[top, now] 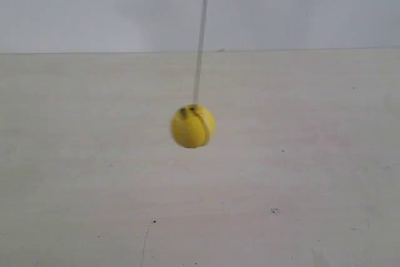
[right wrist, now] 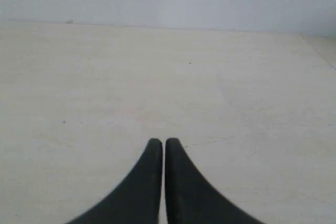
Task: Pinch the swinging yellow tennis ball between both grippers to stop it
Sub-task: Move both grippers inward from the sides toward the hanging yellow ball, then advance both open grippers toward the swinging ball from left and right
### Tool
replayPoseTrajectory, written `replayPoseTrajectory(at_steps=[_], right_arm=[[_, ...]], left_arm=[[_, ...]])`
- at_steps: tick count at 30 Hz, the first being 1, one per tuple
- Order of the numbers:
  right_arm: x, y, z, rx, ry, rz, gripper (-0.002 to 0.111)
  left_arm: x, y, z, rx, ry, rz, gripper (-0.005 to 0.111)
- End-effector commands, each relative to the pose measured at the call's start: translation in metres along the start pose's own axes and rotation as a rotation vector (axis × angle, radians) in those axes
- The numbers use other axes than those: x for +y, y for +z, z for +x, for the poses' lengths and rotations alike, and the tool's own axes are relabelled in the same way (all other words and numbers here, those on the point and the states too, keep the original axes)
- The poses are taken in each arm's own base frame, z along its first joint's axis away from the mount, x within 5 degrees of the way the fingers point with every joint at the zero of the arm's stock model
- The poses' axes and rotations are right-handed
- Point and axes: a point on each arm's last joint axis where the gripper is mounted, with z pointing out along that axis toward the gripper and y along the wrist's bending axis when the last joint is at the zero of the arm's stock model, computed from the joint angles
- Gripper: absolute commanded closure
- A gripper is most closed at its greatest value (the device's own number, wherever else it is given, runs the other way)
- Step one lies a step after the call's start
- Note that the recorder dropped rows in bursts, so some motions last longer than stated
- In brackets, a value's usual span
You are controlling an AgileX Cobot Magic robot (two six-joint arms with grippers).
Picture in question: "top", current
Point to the yellow tennis ball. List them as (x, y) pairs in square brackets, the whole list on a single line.
[(192, 126)]

